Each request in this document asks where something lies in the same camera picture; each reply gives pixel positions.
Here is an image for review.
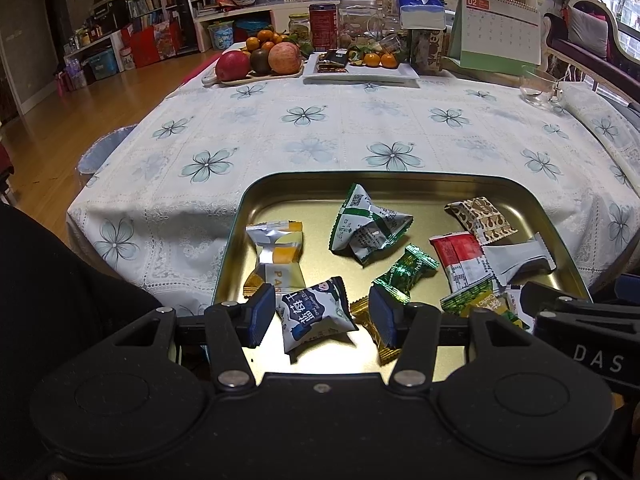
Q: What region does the wooden fruit board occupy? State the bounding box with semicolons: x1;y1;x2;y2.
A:
201;60;306;87

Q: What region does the white rectangular plate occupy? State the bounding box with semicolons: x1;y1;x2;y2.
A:
301;51;421;86

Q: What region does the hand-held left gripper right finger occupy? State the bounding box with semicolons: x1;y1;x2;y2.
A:
369;282;531;391

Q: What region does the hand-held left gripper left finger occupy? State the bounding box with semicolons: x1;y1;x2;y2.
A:
115;282;277;391

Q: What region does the pile of tangerines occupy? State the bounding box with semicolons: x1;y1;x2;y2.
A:
240;29;291;53

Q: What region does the blue storage box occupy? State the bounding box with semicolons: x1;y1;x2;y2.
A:
87;49;121;81

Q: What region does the navy white snack packet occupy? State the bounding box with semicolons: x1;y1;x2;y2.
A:
275;276;358;361

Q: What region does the dark patterned snack box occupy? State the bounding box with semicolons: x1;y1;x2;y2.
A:
407;27;446;73

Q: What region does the cream framed chaise sofa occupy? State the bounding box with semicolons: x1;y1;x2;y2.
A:
542;0;640;93

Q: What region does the blue white tissue box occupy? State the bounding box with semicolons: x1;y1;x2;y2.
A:
397;0;447;31

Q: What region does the green foil candy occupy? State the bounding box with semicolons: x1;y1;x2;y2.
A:
374;243;440;303

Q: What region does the glass bowl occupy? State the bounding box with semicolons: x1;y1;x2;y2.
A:
519;70;563;108

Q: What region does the desk calendar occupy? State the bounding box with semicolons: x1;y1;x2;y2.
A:
446;0;543;76

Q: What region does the large glass jar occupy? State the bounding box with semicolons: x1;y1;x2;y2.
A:
340;7;373;48

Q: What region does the orange silver snack packet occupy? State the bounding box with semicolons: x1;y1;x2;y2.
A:
244;220;307;301

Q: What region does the grey silver snack packet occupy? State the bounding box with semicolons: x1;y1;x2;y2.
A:
481;232;557;286

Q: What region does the blue plastic bin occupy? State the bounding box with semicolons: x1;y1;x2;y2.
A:
234;16;275;33

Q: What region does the green yellow snack packet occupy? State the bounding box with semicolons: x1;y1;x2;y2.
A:
440;280;531;331

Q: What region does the cyan plastic bucket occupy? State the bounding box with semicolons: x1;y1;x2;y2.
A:
207;21;235;51

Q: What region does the red gift box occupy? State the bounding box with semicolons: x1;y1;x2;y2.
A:
121;20;180;68

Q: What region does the gold foil candy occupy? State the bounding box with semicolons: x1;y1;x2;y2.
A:
350;297;403;366

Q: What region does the dark purple fruit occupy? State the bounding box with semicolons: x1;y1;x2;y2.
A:
250;47;273;75

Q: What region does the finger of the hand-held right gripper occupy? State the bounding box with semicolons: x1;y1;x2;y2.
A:
519;281;596;313
612;271;640;306

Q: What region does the bookshelf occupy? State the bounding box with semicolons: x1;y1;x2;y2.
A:
122;0;206;56

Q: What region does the grey cushion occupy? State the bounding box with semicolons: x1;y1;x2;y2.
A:
567;7;612;58

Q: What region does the red white snack packet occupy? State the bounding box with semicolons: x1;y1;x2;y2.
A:
429;232;493;293

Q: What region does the blue round stool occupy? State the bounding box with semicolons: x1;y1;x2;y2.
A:
75;124;140;177

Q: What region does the person's black clothing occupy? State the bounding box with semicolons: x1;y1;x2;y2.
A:
0;205;168;480

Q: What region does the brown patterned snack packet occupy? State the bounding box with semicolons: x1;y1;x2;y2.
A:
444;196;519;246

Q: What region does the red apple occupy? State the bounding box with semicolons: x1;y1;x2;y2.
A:
215;50;251;82

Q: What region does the gold tin tray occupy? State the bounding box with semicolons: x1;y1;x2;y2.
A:
210;170;593;376

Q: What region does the green white snack packet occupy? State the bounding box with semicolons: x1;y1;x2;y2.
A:
328;182;415;266

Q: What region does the floral white tablecloth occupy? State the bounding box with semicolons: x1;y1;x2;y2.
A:
65;55;640;311

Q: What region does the red can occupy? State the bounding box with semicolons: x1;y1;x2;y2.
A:
308;3;338;52

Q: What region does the pink apple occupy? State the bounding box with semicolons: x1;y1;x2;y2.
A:
267;41;303;76

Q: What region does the glass jar yellow lid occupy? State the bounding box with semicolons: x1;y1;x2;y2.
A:
288;13;311;41

